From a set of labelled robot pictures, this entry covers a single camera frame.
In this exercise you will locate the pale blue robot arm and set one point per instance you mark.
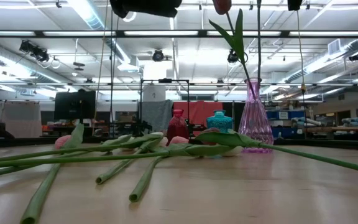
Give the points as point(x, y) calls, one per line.
point(353, 121)
point(304, 121)

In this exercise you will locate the red glass vase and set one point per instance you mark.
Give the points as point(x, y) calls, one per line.
point(177, 127)

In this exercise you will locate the purple glass vase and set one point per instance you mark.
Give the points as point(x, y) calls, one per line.
point(255, 124)

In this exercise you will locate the teal glass vase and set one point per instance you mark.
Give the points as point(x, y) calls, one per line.
point(219, 123)

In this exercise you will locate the black round ceiling lamp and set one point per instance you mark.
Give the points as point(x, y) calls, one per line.
point(158, 56)
point(232, 57)

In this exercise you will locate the white ceiling air vent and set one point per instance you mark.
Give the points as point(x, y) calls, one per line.
point(334, 46)

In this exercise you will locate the black ceiling speaker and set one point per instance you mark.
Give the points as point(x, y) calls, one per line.
point(356, 57)

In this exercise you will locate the grey hanging cloth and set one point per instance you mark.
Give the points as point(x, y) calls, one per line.
point(157, 115)

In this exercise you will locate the black overhead light bar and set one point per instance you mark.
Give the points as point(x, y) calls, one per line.
point(39, 33)

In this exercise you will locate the red cloth panel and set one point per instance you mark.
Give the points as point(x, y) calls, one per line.
point(200, 112)

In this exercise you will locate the black ceiling track lights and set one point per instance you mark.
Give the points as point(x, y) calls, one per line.
point(39, 55)

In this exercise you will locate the black background robot rig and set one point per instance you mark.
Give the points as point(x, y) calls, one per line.
point(141, 127)

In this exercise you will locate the black monitor screen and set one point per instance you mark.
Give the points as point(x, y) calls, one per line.
point(73, 105)

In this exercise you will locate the blue storage bin shelf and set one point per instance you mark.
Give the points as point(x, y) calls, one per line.
point(286, 132)

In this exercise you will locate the wooden workbench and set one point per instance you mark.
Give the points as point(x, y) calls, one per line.
point(346, 128)

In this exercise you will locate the pale cloth covered panel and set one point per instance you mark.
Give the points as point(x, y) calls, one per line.
point(17, 119)

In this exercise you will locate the black metal frame stand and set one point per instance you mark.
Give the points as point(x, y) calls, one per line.
point(165, 80)

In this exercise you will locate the black table border rail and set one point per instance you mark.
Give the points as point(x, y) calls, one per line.
point(322, 143)

